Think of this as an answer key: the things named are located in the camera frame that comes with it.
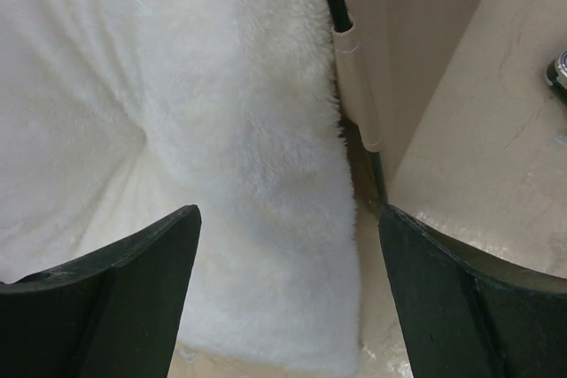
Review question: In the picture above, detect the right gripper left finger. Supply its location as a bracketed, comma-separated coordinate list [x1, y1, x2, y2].
[1, 205, 201, 377]

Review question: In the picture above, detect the white pillow cushion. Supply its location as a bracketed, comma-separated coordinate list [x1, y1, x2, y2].
[1, 0, 361, 377]

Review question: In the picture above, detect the black poker chip case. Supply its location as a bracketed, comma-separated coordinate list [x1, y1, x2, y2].
[545, 50, 567, 106]

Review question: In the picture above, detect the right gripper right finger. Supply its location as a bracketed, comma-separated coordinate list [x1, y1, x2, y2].
[378, 205, 566, 378]

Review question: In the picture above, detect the tan black pet tent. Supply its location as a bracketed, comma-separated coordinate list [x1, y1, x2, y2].
[333, 0, 480, 204]

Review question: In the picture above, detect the black tent pole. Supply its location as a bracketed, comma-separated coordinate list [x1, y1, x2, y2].
[326, 0, 388, 211]

